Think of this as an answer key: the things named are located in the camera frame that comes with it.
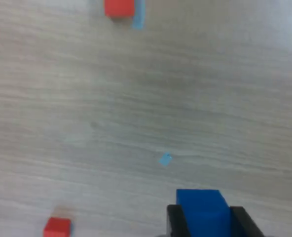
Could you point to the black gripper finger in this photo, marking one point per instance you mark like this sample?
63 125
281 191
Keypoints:
176 222
247 224

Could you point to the blue cube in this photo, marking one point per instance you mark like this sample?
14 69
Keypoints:
202 217

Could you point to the red cube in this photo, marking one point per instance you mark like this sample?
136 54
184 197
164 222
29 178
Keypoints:
57 228
119 8

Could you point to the blue tape mark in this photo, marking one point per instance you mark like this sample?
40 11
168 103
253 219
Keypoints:
138 17
165 159

